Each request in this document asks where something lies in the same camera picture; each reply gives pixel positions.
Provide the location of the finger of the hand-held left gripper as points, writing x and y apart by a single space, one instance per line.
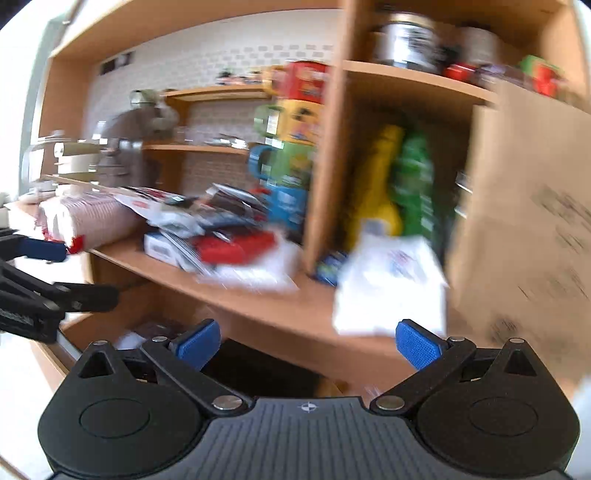
87 297
44 249

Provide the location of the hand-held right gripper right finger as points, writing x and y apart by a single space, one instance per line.
418 345

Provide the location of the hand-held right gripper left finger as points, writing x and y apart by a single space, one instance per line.
201 345

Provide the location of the wooden drawer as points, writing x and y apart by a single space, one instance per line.
115 318

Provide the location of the stack of paper cups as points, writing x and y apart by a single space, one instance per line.
92 221

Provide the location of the white paper packet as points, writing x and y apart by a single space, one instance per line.
129 340

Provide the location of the white plastic bag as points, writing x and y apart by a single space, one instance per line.
392 286

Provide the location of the wooden cabinet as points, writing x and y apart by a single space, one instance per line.
258 314

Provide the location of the white barcode box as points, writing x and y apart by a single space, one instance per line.
161 249

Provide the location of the clear plastic bag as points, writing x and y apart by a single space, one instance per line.
263 277

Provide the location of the silver barcode packet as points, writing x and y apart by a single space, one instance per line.
147 203

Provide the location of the small green candy packet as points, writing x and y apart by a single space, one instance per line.
330 267

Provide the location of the grey coffee machine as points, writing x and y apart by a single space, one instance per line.
134 138

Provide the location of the black packet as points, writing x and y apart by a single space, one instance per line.
235 203

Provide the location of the brown paper bag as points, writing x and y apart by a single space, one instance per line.
517 230

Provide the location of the yellow snack bag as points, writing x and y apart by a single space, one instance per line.
374 194

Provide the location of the green snack bag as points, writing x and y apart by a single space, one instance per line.
415 184

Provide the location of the blue mug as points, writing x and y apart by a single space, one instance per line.
288 207

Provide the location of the green and red box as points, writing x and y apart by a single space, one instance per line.
545 76

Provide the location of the metal tin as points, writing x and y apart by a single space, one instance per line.
478 46
408 41

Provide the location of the small wooden wall shelf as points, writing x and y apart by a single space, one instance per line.
217 60

